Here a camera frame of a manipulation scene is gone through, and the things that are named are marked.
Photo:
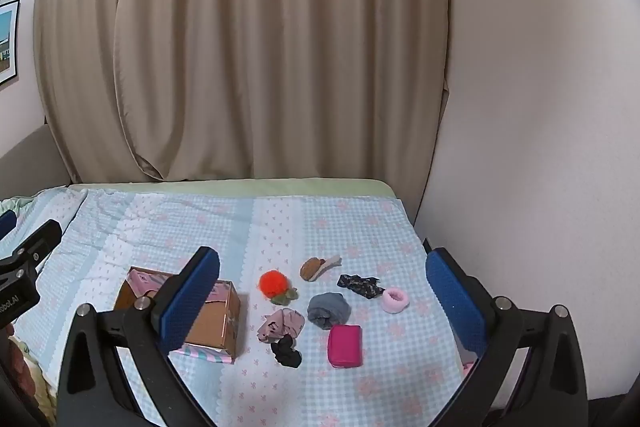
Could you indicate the black scrunchie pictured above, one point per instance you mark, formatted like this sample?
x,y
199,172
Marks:
x,y
287,352

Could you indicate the grey rolled socks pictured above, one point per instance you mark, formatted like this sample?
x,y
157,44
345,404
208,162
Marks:
x,y
327,309

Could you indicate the beige curtain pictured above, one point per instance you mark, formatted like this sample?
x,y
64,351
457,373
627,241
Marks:
x,y
260,42

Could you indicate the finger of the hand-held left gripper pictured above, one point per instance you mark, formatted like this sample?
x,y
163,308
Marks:
x,y
42,234
5,223

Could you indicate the pink fluffy scrunchie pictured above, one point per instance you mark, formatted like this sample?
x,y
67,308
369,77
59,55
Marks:
x,y
395,299

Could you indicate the pink cloth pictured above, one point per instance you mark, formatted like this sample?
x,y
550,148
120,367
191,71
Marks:
x,y
147,282

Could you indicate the cardboard box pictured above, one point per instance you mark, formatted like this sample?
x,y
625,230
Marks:
x,y
212,314

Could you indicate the framed wall picture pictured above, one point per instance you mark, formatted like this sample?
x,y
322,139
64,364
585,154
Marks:
x,y
7,42

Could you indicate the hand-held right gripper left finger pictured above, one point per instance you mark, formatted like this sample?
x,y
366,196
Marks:
x,y
192,297

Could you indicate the dark patterned scrunchie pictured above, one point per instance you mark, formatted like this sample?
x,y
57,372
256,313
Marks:
x,y
359,284

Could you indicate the magenta pouch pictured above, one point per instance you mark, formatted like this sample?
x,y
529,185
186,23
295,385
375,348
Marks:
x,y
345,346

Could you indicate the brown plush toy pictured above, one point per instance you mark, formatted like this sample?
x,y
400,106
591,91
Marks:
x,y
314,268

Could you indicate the blue checked blanket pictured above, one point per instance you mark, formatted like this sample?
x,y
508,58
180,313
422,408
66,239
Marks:
x,y
300,227

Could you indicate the orange pompom with green leaves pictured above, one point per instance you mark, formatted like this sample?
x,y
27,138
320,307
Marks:
x,y
274,284

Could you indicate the pastel striped cloth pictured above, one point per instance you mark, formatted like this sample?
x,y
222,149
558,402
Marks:
x,y
210,353

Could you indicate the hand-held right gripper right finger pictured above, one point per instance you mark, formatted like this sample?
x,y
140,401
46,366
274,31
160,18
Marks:
x,y
455,302

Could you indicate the pink grey patterned scrunchie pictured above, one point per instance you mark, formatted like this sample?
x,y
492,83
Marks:
x,y
281,324

